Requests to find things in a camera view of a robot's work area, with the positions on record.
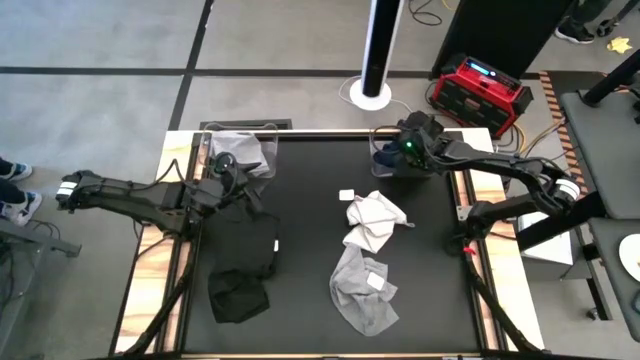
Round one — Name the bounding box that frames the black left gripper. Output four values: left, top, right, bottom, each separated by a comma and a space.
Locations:
197, 152, 265, 214

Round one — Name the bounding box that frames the black towel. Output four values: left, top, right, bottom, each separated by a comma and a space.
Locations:
207, 199, 280, 325
397, 110, 446, 174

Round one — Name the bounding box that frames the navy blue towel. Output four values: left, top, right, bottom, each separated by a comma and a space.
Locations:
372, 141, 402, 169

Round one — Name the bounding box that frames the white towel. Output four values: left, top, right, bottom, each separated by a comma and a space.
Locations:
338, 188, 416, 255

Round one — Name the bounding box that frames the clear plastic basket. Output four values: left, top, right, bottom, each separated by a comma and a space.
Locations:
199, 122, 279, 180
368, 127, 451, 179

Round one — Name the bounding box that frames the red black power station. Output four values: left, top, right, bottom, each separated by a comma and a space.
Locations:
429, 53, 535, 140

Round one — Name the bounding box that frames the black white pole stand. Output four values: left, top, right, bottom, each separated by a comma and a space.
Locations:
348, 0, 407, 112

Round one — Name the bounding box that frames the black partition panel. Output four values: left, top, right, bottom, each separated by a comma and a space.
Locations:
431, 0, 579, 80

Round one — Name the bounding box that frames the orange black striped floor strip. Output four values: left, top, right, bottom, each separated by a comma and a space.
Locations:
537, 70, 591, 197

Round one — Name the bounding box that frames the white box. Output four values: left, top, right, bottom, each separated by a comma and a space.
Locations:
517, 209, 576, 267

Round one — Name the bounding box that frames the black table mat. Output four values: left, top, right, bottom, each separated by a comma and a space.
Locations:
182, 133, 482, 354

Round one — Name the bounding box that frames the grey side table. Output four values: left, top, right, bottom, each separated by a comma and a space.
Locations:
557, 88, 640, 221
585, 215, 640, 346

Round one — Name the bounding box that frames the person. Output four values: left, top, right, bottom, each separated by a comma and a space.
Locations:
553, 0, 614, 45
0, 157, 44, 227

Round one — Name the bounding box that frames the yellow paper star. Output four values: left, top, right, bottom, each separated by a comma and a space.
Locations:
605, 35, 634, 56

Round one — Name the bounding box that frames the white round plate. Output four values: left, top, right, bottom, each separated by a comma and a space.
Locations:
617, 233, 640, 284

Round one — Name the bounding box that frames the white floor cable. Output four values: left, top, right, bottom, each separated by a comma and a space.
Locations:
338, 74, 431, 129

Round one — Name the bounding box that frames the yellow floor cable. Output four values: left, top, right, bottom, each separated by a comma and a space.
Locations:
499, 119, 566, 174

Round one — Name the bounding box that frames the black floor cable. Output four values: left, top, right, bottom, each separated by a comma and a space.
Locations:
407, 0, 445, 27

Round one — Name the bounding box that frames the black round post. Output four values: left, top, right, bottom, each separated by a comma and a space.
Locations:
581, 48, 640, 108

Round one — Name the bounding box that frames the grey metal desk frame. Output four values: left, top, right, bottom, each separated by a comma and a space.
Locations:
0, 217, 84, 360

